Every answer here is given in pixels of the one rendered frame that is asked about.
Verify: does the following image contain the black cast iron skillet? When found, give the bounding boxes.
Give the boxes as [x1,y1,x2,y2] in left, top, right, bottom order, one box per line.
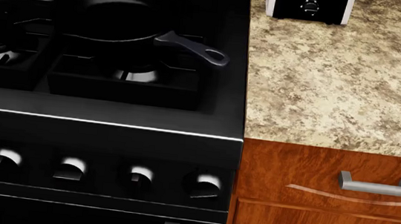
[54,0,237,68]

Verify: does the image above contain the black gas stove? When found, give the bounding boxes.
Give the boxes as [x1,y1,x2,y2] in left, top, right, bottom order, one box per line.
[0,0,260,224]

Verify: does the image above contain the black stove knob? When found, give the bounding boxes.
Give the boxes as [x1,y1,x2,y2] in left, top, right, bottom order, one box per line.
[180,167,226,202]
[0,146,26,177]
[117,161,158,194]
[49,153,91,185]

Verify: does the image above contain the black and silver toaster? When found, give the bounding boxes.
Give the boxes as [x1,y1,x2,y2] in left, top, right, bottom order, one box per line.
[261,0,357,27]

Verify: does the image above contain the wooden drawer front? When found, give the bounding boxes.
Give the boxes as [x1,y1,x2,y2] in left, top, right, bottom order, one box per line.
[235,136,401,220]

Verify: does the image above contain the grey metal drawer handle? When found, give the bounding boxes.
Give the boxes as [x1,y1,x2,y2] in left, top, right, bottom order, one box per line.
[336,169,401,198]

